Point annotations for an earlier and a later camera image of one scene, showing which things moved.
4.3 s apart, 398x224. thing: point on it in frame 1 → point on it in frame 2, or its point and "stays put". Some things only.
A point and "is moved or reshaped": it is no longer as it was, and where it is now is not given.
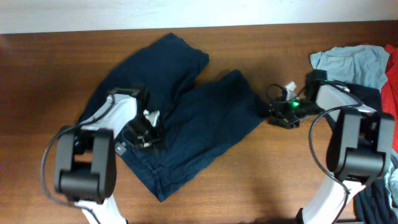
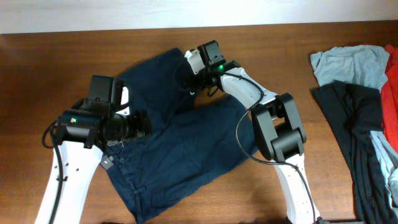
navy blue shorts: [201, 121] is moved or reshaped
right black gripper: [279, 106] → [193, 85]
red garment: [389, 90] stays put
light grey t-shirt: [357, 64] stays put
